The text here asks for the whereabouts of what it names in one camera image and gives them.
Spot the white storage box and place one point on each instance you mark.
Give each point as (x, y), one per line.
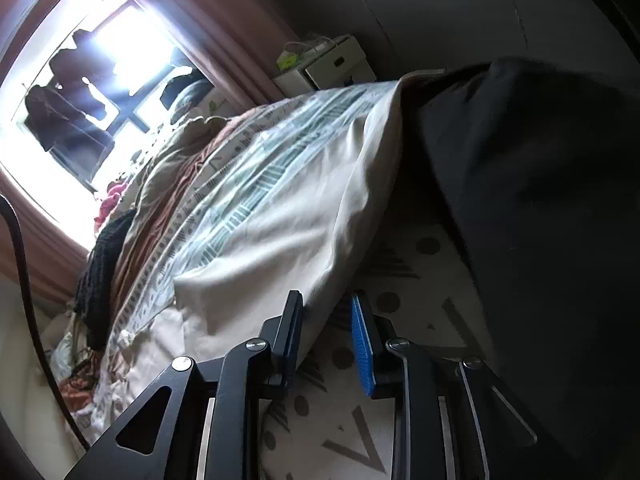
(337, 62)
(295, 80)

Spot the white triangle-print sheet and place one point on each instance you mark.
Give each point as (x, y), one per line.
(350, 430)

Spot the beige ruffled cloth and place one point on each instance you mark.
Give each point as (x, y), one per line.
(180, 140)

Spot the dark hanging jacket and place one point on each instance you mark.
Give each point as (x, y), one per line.
(82, 67)
(60, 120)

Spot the dark hanging garment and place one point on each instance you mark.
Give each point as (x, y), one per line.
(187, 91)

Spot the pink garment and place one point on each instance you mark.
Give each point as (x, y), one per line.
(111, 205)

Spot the window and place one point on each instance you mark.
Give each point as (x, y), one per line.
(140, 45)

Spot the colourful crumpled clothes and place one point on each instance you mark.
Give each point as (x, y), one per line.
(82, 380)

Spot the cream teal-patterned quilt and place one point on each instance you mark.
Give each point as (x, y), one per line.
(280, 240)

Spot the black knitted garment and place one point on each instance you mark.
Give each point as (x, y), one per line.
(102, 280)

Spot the brown cloth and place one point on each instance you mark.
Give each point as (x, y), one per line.
(165, 200)

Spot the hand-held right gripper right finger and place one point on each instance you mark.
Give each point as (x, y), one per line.
(362, 345)

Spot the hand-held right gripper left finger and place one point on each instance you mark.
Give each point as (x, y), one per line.
(294, 340)

